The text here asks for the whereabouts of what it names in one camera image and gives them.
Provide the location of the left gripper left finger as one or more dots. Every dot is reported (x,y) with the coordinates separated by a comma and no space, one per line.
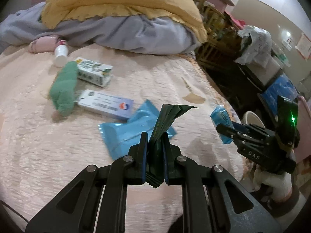
(95,200)

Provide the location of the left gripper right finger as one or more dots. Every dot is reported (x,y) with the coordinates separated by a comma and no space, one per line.
(212,199)

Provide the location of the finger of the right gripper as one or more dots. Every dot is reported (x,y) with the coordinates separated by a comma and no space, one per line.
(228,131)
(240,128)

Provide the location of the small blue snack packet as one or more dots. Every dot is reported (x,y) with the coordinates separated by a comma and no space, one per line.
(221,116)

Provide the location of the dark green snack wrapper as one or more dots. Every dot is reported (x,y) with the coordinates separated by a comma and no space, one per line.
(165,126)

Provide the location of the white blue medicine box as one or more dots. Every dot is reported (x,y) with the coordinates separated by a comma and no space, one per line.
(107,105)

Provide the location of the green white milk carton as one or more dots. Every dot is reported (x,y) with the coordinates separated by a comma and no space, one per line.
(93,72)

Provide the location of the white trash bin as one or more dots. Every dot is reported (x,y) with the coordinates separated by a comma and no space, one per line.
(251,118)

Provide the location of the right gloved hand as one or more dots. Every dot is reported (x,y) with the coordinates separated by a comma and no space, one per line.
(281,184)

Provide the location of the blue storage box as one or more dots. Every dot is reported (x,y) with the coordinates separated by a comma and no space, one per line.
(282,86)

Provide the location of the large blue plastic wrapper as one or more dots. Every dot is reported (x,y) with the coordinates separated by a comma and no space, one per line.
(119,137)

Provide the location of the wooden crib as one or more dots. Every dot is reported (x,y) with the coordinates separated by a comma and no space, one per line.
(223,44)

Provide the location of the crumpled white plastic bag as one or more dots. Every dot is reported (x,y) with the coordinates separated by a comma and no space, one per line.
(255,46)

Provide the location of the green rolled sock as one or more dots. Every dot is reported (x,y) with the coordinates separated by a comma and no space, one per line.
(62,92)

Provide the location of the grey folded duvet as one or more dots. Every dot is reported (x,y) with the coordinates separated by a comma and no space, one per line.
(137,33)

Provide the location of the yellow blanket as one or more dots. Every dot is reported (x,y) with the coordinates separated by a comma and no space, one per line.
(184,12)

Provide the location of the white plastic bottle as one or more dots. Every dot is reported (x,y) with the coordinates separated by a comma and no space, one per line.
(61,53)

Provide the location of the pink small cloth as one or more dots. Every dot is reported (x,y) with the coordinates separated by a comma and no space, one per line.
(44,44)

